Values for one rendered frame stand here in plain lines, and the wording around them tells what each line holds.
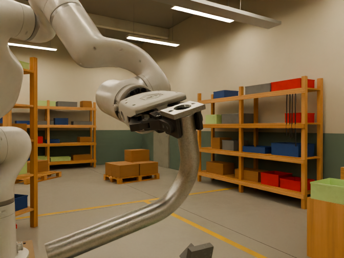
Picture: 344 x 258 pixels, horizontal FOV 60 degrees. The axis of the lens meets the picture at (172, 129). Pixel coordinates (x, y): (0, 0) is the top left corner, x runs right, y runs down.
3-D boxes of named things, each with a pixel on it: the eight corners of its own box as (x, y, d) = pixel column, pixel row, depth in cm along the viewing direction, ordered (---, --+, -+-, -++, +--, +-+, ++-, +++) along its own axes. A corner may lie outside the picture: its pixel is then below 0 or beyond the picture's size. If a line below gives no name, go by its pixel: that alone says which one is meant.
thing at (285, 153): (303, 210, 487) (303, 75, 486) (195, 181, 745) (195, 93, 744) (323, 205, 516) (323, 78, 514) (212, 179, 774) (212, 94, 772)
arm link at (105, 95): (160, 112, 64) (122, 131, 60) (135, 104, 75) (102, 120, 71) (148, 76, 61) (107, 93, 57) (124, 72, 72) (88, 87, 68)
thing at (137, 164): (142, 175, 843) (142, 148, 843) (159, 178, 781) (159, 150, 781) (103, 179, 768) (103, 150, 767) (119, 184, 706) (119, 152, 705)
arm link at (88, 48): (110, 18, 81) (171, 103, 73) (53, 36, 75) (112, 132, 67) (110, -10, 73) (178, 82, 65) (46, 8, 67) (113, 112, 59)
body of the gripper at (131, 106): (109, 94, 55) (133, 102, 46) (157, 81, 60) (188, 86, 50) (118, 131, 58) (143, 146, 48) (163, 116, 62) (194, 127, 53)
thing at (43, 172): (38, 175, 842) (38, 159, 842) (61, 176, 816) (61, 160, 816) (1, 182, 729) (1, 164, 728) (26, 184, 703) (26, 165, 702)
